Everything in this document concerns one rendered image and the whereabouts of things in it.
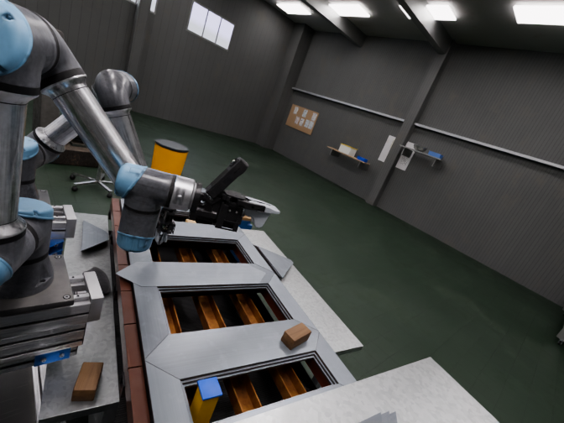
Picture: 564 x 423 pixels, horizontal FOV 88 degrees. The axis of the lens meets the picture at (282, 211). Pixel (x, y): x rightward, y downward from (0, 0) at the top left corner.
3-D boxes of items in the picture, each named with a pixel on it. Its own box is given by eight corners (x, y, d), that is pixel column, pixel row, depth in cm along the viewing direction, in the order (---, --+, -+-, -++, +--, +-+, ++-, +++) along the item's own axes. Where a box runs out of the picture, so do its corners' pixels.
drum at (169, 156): (170, 186, 468) (181, 143, 446) (181, 199, 438) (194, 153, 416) (140, 183, 435) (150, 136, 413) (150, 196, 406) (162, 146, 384)
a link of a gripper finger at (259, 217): (274, 229, 75) (238, 221, 72) (280, 207, 74) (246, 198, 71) (277, 233, 72) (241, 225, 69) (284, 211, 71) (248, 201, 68)
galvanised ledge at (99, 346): (107, 219, 192) (107, 215, 192) (117, 408, 94) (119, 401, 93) (69, 216, 181) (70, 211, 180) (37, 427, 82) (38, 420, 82)
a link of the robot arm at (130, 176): (119, 191, 66) (126, 155, 64) (169, 203, 70) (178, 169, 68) (109, 204, 59) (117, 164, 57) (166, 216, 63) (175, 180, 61)
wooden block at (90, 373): (80, 373, 97) (83, 361, 96) (101, 373, 99) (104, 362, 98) (70, 402, 88) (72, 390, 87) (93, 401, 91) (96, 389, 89)
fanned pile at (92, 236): (106, 222, 183) (107, 216, 182) (108, 258, 154) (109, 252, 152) (82, 221, 176) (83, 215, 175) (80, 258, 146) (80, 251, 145)
